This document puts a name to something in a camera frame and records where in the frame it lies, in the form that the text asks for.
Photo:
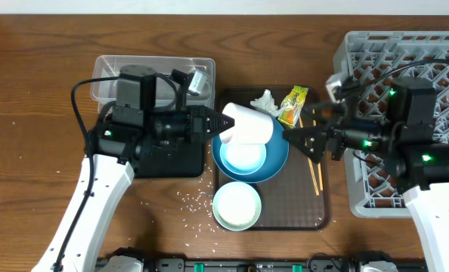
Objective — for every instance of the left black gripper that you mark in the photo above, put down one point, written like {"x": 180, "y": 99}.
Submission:
{"x": 196, "y": 125}

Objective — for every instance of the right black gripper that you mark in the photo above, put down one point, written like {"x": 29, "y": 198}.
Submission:
{"x": 335, "y": 135}

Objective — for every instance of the pink cup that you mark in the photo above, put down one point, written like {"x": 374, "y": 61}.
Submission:
{"x": 250, "y": 126}

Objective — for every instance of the dark blue plate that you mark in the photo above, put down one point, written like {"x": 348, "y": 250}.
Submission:
{"x": 277, "y": 153}

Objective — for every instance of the light blue bowl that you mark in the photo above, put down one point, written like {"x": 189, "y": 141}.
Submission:
{"x": 243, "y": 159}

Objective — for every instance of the white tissue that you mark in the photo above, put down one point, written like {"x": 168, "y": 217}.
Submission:
{"x": 266, "y": 104}

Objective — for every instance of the green bowl with rice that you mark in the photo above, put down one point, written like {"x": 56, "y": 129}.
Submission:
{"x": 236, "y": 206}

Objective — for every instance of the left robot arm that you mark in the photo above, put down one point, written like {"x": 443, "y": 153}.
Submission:
{"x": 108, "y": 166}

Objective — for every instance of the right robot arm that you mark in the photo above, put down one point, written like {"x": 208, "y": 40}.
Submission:
{"x": 404, "y": 141}

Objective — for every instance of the grey dishwasher rack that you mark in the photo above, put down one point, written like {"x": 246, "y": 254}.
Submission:
{"x": 367, "y": 56}

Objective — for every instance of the yellow snack wrapper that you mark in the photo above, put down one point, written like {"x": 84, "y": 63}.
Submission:
{"x": 291, "y": 106}

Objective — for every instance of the black tray bin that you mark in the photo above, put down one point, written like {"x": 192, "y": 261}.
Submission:
{"x": 168, "y": 149}

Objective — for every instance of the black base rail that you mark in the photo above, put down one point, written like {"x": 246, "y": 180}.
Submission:
{"x": 130, "y": 259}

